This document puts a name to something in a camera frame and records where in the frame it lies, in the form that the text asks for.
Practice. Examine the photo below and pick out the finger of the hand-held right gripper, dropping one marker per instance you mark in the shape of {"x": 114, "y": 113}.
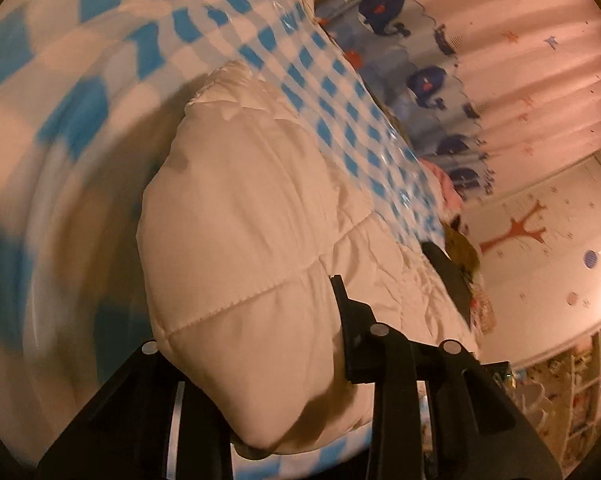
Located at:
{"x": 448, "y": 280}

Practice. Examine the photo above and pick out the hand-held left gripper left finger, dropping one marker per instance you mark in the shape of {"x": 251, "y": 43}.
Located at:
{"x": 125, "y": 410}

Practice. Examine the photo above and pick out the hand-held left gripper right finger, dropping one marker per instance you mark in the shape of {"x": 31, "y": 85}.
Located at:
{"x": 359, "y": 340}

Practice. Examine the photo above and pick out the white cluttered shelf unit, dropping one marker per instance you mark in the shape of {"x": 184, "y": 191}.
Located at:
{"x": 580, "y": 390}

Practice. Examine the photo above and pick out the white quilted duvet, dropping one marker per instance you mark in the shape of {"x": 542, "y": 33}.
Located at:
{"x": 240, "y": 220}

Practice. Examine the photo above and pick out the blue white checked bed sheet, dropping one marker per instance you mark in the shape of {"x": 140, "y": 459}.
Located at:
{"x": 130, "y": 35}

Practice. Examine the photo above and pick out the brown plush toy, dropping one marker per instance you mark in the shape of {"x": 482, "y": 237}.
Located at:
{"x": 463, "y": 250}

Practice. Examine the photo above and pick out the pale star print curtain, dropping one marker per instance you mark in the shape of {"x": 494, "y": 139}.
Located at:
{"x": 530, "y": 75}

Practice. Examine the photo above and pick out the pink cloth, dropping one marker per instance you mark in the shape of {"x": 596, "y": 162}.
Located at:
{"x": 448, "y": 185}

